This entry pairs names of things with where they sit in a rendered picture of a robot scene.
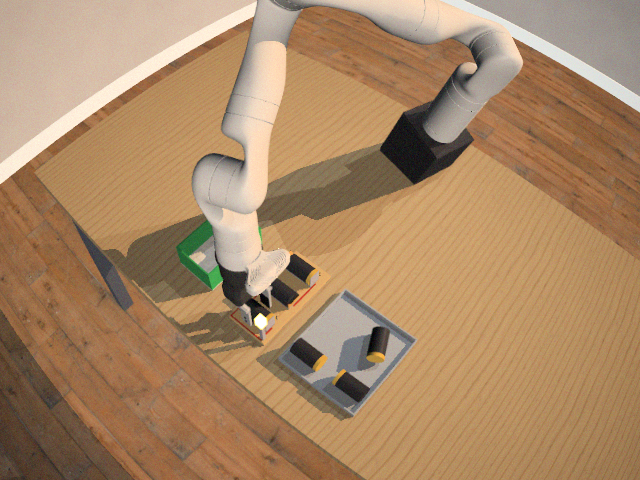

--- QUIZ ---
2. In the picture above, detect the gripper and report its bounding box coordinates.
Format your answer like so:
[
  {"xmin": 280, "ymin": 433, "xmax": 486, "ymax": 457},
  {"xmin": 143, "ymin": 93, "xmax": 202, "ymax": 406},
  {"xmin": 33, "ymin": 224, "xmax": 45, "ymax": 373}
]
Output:
[{"xmin": 214, "ymin": 232, "xmax": 290, "ymax": 326}]

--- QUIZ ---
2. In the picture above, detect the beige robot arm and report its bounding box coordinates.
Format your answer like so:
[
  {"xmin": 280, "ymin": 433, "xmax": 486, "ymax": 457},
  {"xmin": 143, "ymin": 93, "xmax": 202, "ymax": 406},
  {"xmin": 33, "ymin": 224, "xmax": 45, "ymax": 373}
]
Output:
[{"xmin": 192, "ymin": 0, "xmax": 523, "ymax": 253}]

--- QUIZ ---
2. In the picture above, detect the black cylinder with yellow end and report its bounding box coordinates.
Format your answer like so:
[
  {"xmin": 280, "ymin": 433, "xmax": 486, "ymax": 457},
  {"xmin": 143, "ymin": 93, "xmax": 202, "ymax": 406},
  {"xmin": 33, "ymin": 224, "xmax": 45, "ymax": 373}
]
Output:
[
  {"xmin": 366, "ymin": 326, "xmax": 390, "ymax": 363},
  {"xmin": 332, "ymin": 369, "xmax": 370, "ymax": 403},
  {"xmin": 286, "ymin": 254, "xmax": 318, "ymax": 286},
  {"xmin": 290, "ymin": 338, "xmax": 327, "ymax": 371},
  {"xmin": 271, "ymin": 278, "xmax": 298, "ymax": 307},
  {"xmin": 245, "ymin": 297, "xmax": 276, "ymax": 322}
]

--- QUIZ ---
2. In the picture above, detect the green open-top box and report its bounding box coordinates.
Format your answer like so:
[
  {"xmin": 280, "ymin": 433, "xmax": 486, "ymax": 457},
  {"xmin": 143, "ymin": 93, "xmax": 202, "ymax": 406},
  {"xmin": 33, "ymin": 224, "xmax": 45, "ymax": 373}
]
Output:
[{"xmin": 176, "ymin": 220, "xmax": 223, "ymax": 291}]

